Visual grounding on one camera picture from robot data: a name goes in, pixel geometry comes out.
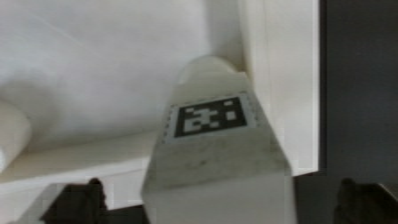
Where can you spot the white square table top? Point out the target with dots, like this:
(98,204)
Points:
(92,53)

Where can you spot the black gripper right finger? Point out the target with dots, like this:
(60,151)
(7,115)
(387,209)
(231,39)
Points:
(366,203)

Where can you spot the white table leg front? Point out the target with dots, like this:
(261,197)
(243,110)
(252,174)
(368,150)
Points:
(218,178)

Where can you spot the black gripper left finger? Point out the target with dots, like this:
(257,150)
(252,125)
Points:
(78,206)

